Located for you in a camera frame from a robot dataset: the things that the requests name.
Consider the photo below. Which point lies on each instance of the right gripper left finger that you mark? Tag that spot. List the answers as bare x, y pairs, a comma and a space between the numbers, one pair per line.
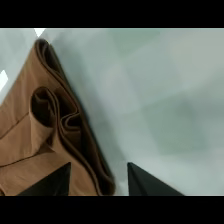
56, 183

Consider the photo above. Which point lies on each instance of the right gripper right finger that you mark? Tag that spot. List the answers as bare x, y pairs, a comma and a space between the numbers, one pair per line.
143, 185

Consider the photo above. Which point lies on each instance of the brown T-shirt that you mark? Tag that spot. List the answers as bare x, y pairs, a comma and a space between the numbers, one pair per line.
30, 140

